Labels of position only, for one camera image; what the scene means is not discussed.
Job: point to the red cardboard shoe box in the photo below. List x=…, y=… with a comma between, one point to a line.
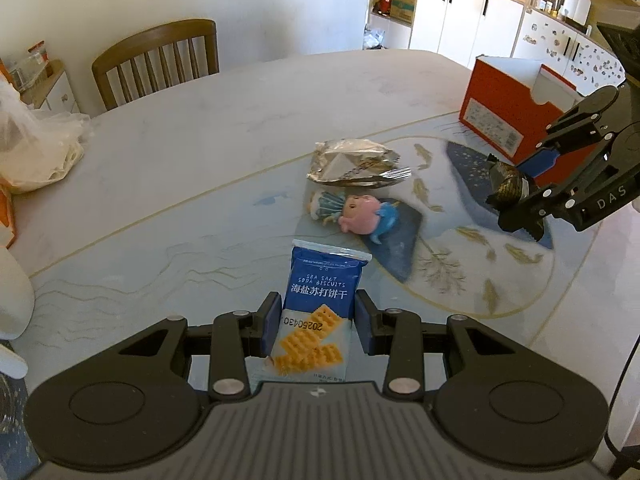
x=509, y=102

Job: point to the white plastic bag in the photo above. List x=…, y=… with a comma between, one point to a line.
x=38, y=148

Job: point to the pink blue plush toy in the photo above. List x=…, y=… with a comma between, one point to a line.
x=366, y=215

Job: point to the orange white carton box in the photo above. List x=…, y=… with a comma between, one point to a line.
x=7, y=219

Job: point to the dark snack bag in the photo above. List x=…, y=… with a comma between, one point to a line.
x=509, y=187

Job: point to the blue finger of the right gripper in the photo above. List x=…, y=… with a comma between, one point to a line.
x=538, y=163
x=527, y=214

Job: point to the small white drawer cabinet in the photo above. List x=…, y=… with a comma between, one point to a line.
x=53, y=93

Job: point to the white shelving cabinet unit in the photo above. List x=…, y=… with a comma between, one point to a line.
x=464, y=30

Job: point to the wooden chair behind table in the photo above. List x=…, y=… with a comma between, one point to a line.
x=156, y=59

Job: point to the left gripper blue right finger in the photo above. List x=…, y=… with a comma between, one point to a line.
x=379, y=330

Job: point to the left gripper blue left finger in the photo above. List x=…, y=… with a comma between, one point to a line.
x=248, y=334

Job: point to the silver crumpled snack bag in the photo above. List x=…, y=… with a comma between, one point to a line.
x=356, y=163

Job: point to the blue soda biscuit packet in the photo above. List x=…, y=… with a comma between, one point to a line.
x=313, y=338

